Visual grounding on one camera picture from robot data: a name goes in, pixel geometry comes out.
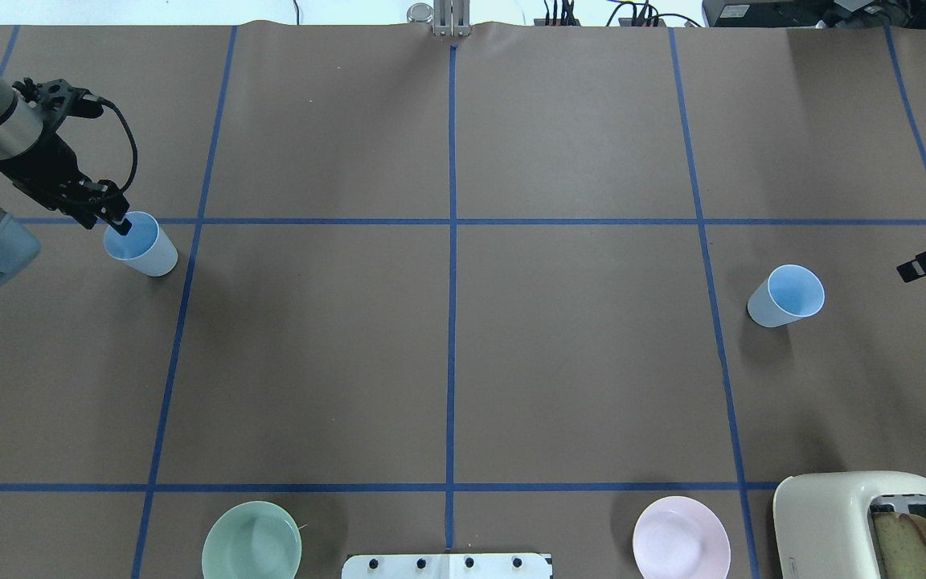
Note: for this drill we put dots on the green bowl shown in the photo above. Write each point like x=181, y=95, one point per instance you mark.
x=256, y=539

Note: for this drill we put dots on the aluminium frame post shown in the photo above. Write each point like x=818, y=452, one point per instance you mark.
x=446, y=18

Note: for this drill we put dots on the blue cup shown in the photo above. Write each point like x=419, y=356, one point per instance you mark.
x=145, y=247
x=789, y=293

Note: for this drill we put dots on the pink bowl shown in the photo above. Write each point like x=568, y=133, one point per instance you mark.
x=678, y=537

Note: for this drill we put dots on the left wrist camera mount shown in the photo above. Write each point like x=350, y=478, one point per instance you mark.
x=56, y=100

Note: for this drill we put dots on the cream toaster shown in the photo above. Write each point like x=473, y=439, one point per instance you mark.
x=847, y=524

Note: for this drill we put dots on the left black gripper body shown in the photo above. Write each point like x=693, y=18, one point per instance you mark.
x=51, y=166

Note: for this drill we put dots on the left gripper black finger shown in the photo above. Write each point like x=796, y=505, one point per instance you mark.
x=121, y=225

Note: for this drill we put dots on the white pedestal base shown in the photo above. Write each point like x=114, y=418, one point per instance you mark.
x=450, y=565

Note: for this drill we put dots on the toast slice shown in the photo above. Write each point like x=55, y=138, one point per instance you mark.
x=913, y=547

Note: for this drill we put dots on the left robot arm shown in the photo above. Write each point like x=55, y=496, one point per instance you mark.
x=21, y=129

